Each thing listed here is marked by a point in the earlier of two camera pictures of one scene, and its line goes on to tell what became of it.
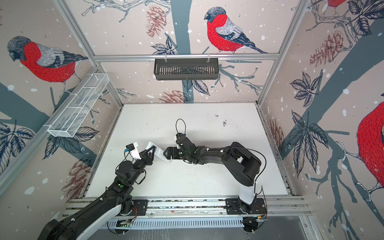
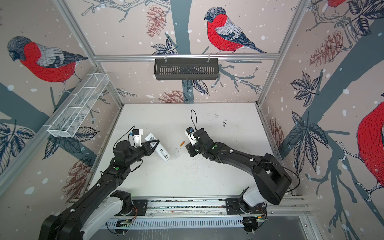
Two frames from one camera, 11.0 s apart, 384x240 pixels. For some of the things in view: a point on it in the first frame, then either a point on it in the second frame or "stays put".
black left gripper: x=146 y=158 → x=147 y=148
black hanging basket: x=186 y=70 stays put
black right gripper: x=176 y=155 → x=191 y=147
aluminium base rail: x=290 y=206 stays put
